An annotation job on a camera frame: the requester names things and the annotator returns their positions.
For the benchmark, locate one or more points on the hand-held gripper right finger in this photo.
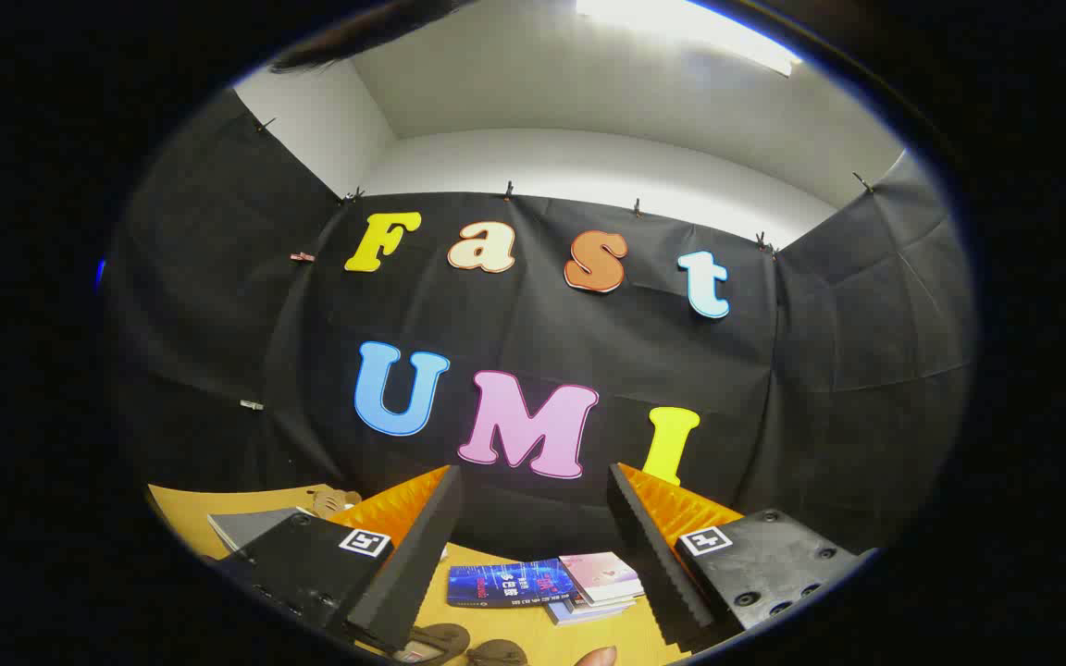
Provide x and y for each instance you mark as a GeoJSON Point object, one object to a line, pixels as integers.
{"type": "Point", "coordinates": [649, 564]}

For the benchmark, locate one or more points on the brown plush toy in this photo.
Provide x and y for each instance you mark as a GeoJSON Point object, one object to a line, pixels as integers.
{"type": "Point", "coordinates": [334, 500]}

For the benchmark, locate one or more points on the brown fuzzy shoe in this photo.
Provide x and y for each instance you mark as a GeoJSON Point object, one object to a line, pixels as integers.
{"type": "Point", "coordinates": [496, 653]}
{"type": "Point", "coordinates": [440, 638]}

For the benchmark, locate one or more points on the light blue book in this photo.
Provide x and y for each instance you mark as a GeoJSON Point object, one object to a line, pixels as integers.
{"type": "Point", "coordinates": [588, 614]}

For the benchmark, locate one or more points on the pink white book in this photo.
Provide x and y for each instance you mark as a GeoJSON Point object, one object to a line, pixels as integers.
{"type": "Point", "coordinates": [600, 575]}

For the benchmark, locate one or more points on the grey fabric storage box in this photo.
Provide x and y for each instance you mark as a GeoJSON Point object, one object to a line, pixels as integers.
{"type": "Point", "coordinates": [251, 527]}

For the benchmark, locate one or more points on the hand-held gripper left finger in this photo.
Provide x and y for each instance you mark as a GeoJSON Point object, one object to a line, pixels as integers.
{"type": "Point", "coordinates": [422, 555]}

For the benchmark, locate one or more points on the dark blue book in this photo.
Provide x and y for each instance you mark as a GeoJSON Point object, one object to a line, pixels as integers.
{"type": "Point", "coordinates": [505, 585]}

